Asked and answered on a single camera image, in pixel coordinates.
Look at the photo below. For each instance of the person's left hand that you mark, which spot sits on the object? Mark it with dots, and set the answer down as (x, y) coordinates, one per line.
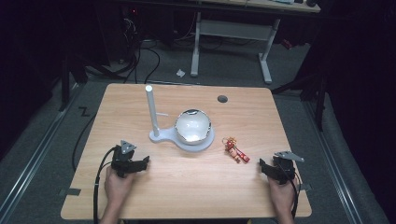
(117, 186)

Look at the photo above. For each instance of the wooden desk with white legs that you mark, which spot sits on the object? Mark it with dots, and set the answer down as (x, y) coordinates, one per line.
(233, 29)

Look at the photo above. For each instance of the white stand with pole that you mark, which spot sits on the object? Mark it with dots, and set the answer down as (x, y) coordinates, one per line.
(152, 109)

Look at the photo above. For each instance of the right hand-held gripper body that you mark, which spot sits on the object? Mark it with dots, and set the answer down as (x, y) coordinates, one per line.
(284, 168)

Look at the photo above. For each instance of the black floor tape mark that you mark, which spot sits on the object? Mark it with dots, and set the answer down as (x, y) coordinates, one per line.
(84, 111)

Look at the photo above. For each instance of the silver bowl with white inside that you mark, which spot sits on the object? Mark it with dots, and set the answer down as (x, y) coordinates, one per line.
(193, 127)

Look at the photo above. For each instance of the metal floor rail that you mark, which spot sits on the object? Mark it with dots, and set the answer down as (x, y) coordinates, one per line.
(333, 161)
(34, 146)

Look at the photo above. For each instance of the black metal stand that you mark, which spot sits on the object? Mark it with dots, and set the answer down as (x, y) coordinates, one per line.
(65, 84)
(319, 102)

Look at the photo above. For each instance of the person's right hand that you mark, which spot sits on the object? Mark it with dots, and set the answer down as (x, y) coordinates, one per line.
(282, 196)

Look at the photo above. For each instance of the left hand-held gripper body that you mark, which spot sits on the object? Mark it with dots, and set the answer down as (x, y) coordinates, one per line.
(122, 160)

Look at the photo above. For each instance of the crumpled white paper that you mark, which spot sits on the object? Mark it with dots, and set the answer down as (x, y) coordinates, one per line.
(180, 73)

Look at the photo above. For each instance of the grey tape strip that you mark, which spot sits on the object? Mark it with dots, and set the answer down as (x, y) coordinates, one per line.
(305, 187)
(71, 192)

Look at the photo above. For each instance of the grey table grommet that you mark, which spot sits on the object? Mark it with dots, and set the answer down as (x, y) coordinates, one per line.
(222, 99)

